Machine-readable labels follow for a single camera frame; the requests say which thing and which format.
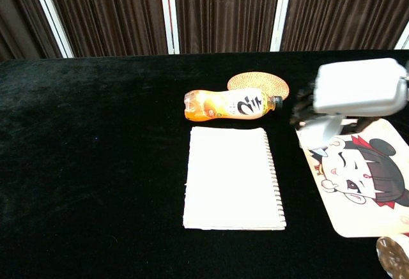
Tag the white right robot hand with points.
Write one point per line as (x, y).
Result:
(358, 87)

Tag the black velvet tablecloth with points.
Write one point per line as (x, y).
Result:
(96, 164)

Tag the white spiral notebook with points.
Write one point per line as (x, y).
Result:
(230, 180)

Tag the round patterned object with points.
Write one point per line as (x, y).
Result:
(394, 256)

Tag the round woven rattan coaster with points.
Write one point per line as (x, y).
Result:
(255, 81)

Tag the brown pleated curtain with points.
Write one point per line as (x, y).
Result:
(19, 14)
(345, 11)
(112, 14)
(223, 14)

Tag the white metal frame post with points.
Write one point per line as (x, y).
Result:
(169, 14)
(281, 14)
(50, 14)
(404, 39)

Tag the orange drink bottle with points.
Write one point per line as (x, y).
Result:
(223, 105)

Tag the cartoon girl mouse pad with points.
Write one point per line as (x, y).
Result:
(358, 202)

